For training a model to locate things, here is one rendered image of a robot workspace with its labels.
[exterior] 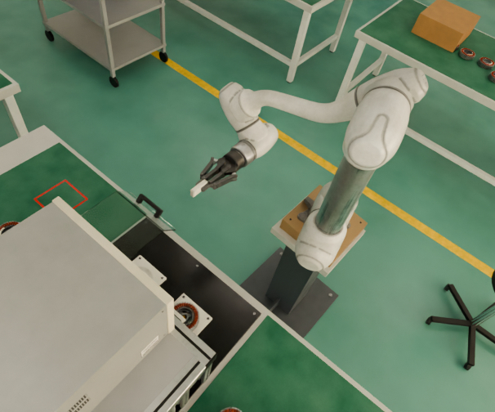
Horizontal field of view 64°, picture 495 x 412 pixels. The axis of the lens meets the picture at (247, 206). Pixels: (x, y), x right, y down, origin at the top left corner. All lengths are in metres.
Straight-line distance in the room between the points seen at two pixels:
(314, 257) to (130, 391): 0.75
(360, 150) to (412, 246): 2.06
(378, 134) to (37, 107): 2.94
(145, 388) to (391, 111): 0.93
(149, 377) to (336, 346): 1.52
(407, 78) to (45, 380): 1.10
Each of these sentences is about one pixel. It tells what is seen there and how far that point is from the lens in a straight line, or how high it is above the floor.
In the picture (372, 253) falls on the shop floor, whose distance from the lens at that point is 2.86.
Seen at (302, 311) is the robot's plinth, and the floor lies 0.02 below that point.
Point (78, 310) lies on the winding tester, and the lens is 1.01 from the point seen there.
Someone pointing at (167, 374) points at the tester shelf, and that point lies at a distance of 1.15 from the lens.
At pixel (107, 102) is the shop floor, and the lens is 3.53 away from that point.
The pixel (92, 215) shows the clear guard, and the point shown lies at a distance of 1.45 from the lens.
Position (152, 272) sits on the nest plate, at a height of 0.78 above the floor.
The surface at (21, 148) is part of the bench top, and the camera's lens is 2.18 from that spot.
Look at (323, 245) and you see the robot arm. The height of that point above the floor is 1.04.
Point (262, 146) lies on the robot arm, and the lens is 1.51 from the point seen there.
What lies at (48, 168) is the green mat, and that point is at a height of 0.75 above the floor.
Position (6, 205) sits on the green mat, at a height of 0.75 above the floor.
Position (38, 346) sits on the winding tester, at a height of 1.32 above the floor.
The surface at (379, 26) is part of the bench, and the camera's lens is 3.51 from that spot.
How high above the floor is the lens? 2.23
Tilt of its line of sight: 53 degrees down
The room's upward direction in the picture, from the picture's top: 13 degrees clockwise
